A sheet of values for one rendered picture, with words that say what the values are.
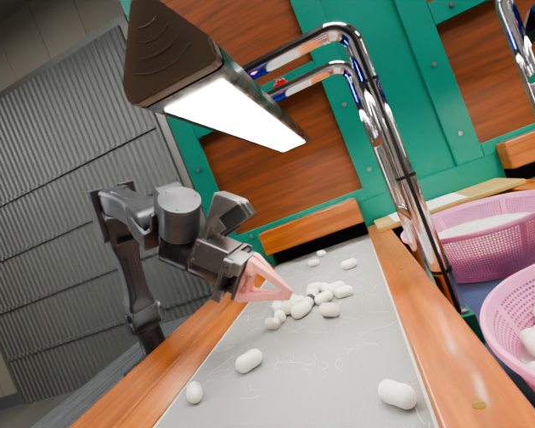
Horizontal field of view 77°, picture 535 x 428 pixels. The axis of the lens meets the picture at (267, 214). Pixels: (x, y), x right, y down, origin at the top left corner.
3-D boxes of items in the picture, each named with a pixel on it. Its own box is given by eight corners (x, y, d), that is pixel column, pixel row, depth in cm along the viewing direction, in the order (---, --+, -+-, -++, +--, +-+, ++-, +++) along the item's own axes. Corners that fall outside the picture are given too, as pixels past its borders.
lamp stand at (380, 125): (338, 378, 46) (216, 70, 45) (340, 318, 65) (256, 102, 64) (487, 343, 41) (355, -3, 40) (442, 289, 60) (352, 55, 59)
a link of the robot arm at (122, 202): (184, 197, 54) (123, 177, 77) (129, 214, 49) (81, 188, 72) (199, 263, 59) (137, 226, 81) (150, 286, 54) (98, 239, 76)
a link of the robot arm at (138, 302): (162, 322, 88) (136, 210, 74) (137, 335, 84) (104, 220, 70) (152, 310, 92) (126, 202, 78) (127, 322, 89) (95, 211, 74)
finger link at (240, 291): (303, 265, 52) (248, 243, 54) (297, 279, 46) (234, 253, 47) (289, 303, 54) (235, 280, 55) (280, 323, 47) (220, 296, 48)
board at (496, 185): (380, 233, 83) (378, 228, 83) (374, 224, 97) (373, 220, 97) (526, 183, 74) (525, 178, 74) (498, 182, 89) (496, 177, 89)
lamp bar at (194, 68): (127, 107, 26) (92, 17, 26) (281, 154, 86) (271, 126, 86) (217, 58, 24) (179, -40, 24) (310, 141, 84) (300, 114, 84)
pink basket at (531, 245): (535, 295, 47) (511, 233, 47) (390, 287, 71) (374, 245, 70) (604, 228, 59) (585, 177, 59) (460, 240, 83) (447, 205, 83)
